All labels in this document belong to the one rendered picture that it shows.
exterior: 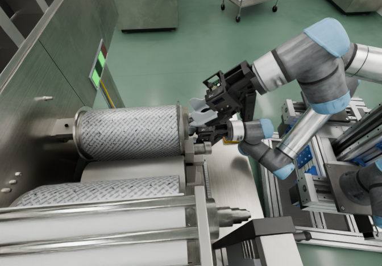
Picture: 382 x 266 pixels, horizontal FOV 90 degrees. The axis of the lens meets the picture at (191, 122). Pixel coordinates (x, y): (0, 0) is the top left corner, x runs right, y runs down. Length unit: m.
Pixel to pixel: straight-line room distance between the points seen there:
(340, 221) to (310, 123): 1.14
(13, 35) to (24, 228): 0.39
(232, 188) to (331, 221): 1.07
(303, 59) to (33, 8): 0.65
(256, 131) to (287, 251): 0.48
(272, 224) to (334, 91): 0.30
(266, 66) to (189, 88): 2.03
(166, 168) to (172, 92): 1.91
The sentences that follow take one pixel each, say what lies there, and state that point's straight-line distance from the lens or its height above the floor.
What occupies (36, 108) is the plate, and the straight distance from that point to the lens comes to 0.57.
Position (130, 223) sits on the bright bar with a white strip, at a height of 1.44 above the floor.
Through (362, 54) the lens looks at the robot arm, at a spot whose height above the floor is 1.44.
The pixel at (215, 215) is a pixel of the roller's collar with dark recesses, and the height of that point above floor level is 1.37.
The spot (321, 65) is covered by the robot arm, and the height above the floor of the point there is 1.48.
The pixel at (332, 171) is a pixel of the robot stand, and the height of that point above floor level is 0.82.
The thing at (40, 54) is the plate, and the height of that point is 1.41.
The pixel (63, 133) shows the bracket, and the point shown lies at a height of 1.29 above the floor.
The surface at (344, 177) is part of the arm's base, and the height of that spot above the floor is 0.85.
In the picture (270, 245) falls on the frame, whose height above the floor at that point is 1.44.
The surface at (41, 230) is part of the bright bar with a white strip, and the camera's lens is 0.32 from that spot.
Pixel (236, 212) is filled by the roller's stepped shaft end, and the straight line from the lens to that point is 0.37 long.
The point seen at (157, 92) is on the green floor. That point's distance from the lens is 2.39.
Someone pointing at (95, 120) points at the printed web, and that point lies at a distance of 0.53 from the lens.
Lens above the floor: 1.70
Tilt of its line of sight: 55 degrees down
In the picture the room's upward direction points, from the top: straight up
